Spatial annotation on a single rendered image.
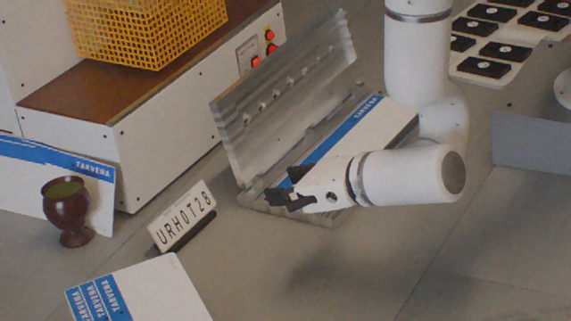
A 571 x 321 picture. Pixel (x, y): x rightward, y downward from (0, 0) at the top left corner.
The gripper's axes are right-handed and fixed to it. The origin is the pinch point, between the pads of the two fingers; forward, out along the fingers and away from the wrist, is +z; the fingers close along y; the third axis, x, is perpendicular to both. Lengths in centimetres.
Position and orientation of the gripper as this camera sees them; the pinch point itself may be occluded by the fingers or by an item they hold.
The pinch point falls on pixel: (286, 185)
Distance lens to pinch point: 180.9
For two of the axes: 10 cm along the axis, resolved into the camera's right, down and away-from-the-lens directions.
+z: -7.5, 0.7, 6.6
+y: 5.4, -5.1, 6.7
